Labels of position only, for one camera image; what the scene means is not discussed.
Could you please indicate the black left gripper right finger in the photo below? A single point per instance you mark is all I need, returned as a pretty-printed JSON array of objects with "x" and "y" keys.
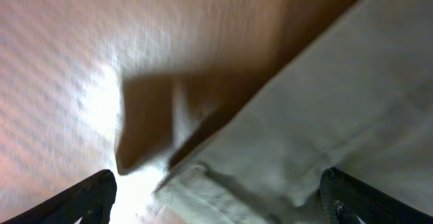
[{"x": 346, "y": 199}]

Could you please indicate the khaki green shorts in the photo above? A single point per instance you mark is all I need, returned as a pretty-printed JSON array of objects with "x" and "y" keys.
[{"x": 359, "y": 98}]

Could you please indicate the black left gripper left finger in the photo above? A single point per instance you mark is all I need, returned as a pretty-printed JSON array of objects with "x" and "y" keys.
[{"x": 89, "y": 201}]

